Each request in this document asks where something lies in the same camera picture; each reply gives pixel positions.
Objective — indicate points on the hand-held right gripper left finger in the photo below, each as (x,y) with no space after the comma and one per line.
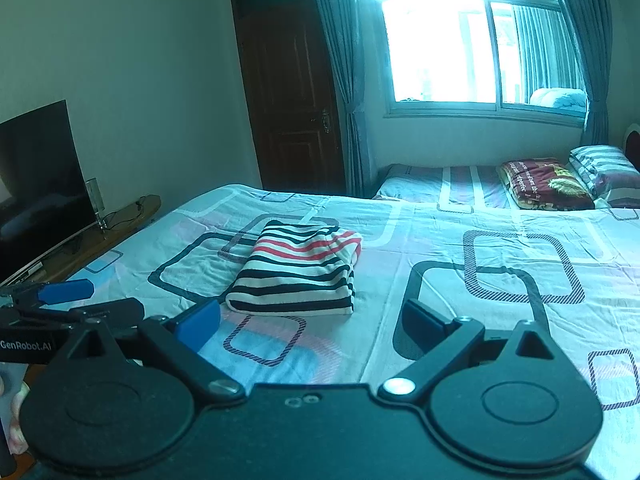
(200,325)

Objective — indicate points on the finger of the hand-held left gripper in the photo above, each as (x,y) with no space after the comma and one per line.
(67,291)
(112,310)

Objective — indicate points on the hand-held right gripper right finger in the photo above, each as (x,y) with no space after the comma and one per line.
(425,325)

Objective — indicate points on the striped red white navy garment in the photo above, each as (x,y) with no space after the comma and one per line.
(295,270)

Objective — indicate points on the wooden television stand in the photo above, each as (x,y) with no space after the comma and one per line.
(120,220)

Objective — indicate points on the black flat television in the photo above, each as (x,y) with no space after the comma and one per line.
(40,185)

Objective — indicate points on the bed with patterned light sheet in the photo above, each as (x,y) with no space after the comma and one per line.
(500,240)

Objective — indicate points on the bed with striped sheet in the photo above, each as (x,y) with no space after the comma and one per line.
(450,185)

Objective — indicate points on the red printed pillow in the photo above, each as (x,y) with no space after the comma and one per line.
(545,185)

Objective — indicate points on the striped pillow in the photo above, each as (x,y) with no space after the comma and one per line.
(607,170)

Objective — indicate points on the blue curtain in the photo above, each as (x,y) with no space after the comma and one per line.
(350,85)
(592,60)

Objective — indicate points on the dark wooden door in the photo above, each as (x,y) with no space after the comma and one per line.
(290,85)

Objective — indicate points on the white folded duvet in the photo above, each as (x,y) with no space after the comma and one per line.
(557,98)

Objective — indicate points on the window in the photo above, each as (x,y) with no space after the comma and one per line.
(440,50)

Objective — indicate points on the dark red headboard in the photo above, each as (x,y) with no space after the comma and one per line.
(634,145)

